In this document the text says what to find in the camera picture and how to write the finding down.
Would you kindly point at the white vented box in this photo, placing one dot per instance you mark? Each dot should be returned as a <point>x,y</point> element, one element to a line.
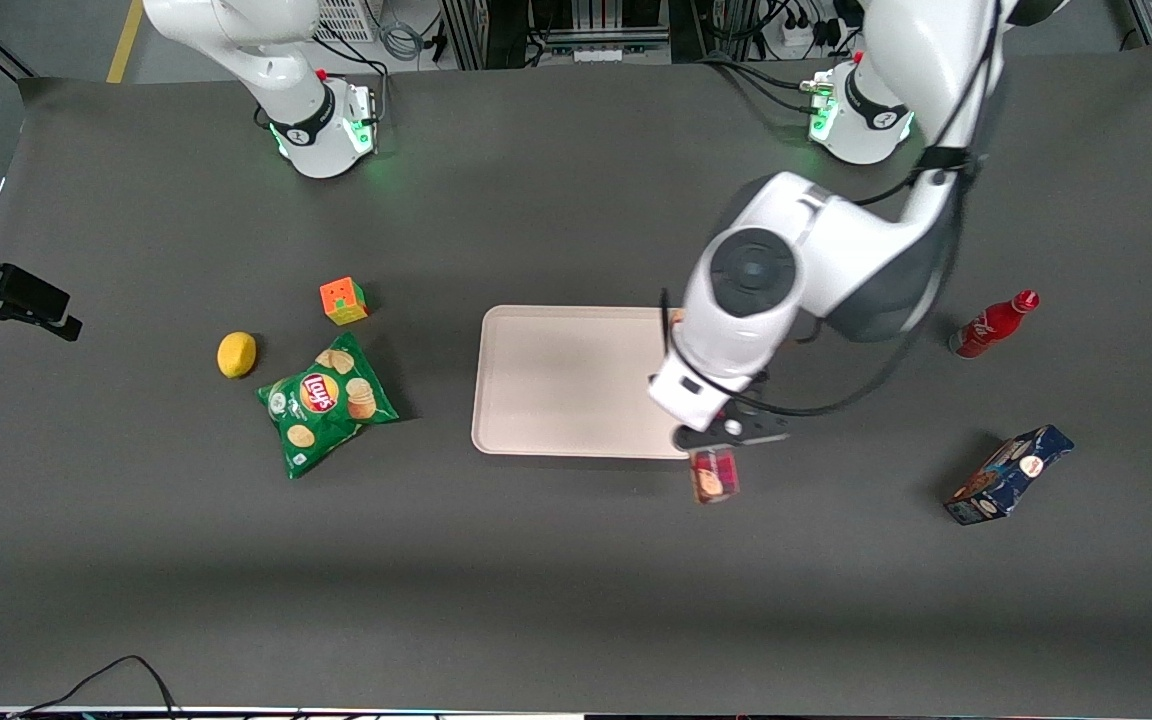
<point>346,18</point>

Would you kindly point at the pale pink plastic tray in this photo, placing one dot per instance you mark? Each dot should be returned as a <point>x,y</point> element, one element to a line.
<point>566,382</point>

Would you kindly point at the yellow lemon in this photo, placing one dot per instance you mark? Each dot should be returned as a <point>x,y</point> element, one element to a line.
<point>236,355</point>

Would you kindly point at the white power strip with plugs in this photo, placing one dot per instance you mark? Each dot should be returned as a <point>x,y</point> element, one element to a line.
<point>791,35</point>

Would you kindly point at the orange green puzzle cube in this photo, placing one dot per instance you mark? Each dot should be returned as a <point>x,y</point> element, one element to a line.
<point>343,301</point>

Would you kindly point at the red cola bottle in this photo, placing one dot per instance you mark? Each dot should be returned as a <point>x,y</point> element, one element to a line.
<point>991,326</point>

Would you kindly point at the blue cookie box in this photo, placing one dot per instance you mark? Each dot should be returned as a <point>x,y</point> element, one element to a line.
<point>1008,475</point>

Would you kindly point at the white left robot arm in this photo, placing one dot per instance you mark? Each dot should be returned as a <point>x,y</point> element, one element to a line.
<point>836,250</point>

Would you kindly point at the aluminium equipment rack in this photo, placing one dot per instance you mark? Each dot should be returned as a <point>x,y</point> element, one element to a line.
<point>556,25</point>

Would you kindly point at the red cookie box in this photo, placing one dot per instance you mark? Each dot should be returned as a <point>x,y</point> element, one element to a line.
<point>715,478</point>

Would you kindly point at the green Lay's chips bag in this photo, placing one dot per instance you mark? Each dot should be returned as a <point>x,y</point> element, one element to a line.
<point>328,404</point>

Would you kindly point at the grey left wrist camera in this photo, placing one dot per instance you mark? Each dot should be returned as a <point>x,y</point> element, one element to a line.
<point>691,398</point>

